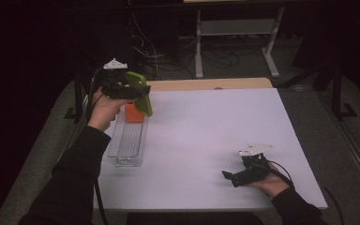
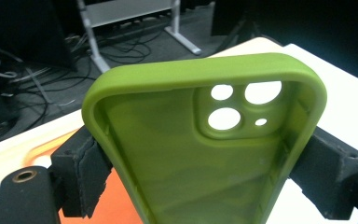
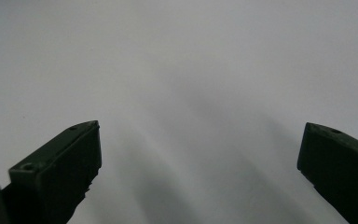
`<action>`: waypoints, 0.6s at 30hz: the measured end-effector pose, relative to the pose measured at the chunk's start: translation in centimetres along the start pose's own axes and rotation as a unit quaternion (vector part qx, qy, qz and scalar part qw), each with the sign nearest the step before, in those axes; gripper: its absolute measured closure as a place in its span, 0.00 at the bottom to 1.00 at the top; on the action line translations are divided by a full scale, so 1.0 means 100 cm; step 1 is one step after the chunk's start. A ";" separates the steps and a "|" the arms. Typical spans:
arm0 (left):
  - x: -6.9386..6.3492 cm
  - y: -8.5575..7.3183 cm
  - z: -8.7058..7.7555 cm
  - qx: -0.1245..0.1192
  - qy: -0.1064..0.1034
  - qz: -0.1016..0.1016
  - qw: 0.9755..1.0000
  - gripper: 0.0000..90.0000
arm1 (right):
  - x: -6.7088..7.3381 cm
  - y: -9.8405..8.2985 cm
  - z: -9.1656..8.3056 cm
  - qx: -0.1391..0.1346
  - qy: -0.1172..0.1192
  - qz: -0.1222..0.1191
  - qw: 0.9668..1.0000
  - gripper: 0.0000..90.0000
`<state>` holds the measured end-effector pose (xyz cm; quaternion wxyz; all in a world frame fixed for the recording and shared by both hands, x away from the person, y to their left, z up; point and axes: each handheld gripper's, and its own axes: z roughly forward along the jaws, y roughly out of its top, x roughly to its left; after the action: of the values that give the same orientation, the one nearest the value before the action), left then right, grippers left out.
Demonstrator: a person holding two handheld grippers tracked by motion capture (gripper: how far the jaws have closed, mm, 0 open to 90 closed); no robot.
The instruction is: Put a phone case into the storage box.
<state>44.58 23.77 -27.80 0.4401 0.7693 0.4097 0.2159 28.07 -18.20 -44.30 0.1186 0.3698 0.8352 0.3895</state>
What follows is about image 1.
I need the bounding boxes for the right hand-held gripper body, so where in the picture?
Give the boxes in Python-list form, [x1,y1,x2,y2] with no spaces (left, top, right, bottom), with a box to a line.
[231,142,276,188]

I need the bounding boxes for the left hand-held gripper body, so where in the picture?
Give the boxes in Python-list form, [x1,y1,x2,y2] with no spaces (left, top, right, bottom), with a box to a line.
[95,57,139,101]

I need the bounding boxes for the orange block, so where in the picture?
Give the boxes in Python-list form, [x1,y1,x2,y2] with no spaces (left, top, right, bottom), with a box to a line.
[124,102,145,124]

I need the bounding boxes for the person's right hand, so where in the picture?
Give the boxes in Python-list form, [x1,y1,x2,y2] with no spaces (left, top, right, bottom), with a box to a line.
[248,162,293,200]

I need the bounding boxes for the person's left hand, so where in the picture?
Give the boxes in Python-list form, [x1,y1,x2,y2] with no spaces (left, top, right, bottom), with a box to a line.
[86,88,132,132]

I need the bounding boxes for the black metal stand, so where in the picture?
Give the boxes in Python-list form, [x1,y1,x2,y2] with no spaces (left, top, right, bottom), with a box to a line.
[63,74,86,125]
[277,60,359,122]

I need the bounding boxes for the light wooden table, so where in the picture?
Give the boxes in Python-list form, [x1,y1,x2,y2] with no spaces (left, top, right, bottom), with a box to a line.
[145,77,274,93]

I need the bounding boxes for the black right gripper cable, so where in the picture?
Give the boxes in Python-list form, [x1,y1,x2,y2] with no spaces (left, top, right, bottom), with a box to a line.
[265,159,345,225]

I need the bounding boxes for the tangle of floor cables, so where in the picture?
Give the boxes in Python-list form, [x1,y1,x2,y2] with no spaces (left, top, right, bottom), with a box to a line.
[127,0,243,81]

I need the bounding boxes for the metal floor rail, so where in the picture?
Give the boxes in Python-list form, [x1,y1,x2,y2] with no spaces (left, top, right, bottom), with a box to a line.
[320,92,360,203]

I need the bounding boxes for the white metal frame table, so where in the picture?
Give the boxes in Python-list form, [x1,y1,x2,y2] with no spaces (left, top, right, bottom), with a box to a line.
[182,0,286,79]

